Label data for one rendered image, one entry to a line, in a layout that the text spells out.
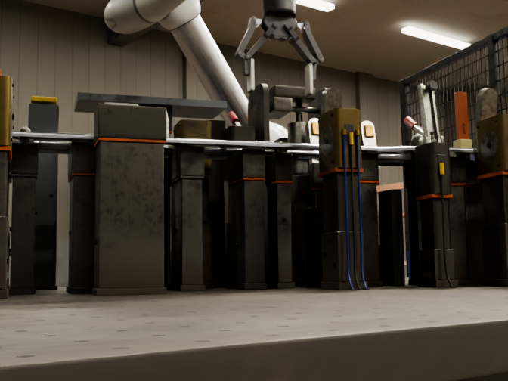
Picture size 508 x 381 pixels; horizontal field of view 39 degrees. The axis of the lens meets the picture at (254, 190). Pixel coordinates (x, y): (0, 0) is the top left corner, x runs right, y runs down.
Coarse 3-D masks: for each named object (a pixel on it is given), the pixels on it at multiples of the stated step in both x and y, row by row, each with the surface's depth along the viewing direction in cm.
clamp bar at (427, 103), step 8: (432, 80) 184; (424, 88) 187; (432, 88) 183; (424, 96) 185; (432, 96) 186; (424, 104) 184; (432, 104) 185; (424, 112) 184; (432, 112) 185; (424, 120) 184; (432, 120) 185; (424, 128) 184; (432, 128) 184
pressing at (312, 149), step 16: (48, 144) 145; (64, 144) 145; (176, 144) 147; (192, 144) 148; (208, 144) 148; (224, 144) 148; (240, 144) 143; (256, 144) 144; (272, 144) 145; (288, 144) 146; (304, 144) 147; (384, 160) 174; (400, 160) 174
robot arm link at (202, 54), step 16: (192, 0) 207; (176, 16) 206; (192, 16) 208; (176, 32) 211; (192, 32) 210; (208, 32) 214; (192, 48) 212; (208, 48) 213; (192, 64) 216; (208, 64) 214; (224, 64) 217; (208, 80) 216; (224, 80) 217; (224, 96) 218; (240, 96) 221; (224, 112) 221; (240, 112) 221; (272, 128) 226
